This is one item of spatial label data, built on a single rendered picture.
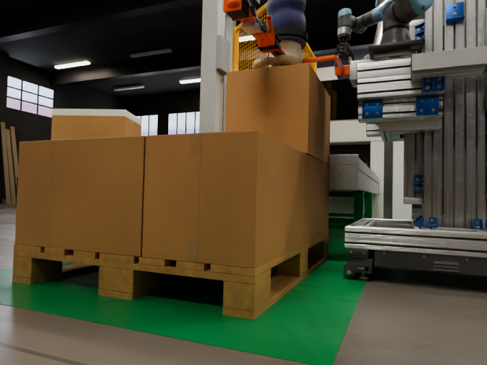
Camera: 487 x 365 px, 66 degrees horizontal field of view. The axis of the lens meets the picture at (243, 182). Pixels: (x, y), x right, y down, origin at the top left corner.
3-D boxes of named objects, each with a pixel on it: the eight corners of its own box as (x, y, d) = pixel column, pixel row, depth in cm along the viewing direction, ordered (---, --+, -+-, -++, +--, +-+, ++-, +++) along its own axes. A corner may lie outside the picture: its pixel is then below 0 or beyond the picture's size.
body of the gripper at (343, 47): (335, 54, 213) (335, 33, 213) (338, 60, 220) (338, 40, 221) (349, 53, 210) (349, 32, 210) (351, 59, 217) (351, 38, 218)
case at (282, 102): (264, 165, 235) (265, 101, 236) (329, 164, 220) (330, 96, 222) (224, 155, 179) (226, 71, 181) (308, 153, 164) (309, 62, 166)
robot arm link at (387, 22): (399, 37, 182) (399, 9, 183) (417, 24, 169) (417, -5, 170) (376, 34, 180) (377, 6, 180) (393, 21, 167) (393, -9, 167)
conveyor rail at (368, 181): (374, 194, 438) (374, 177, 438) (379, 194, 436) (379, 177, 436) (349, 189, 224) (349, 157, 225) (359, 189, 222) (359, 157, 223)
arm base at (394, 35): (412, 54, 179) (412, 34, 179) (413, 43, 165) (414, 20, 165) (379, 59, 185) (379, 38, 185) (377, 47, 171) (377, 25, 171)
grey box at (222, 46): (225, 75, 352) (225, 43, 354) (230, 74, 350) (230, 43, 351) (215, 69, 334) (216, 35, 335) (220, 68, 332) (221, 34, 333)
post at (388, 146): (383, 248, 271) (384, 110, 275) (393, 248, 269) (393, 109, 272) (382, 249, 265) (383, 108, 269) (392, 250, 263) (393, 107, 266)
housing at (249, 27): (247, 35, 162) (247, 24, 162) (261, 32, 160) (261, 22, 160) (240, 27, 156) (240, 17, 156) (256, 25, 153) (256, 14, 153)
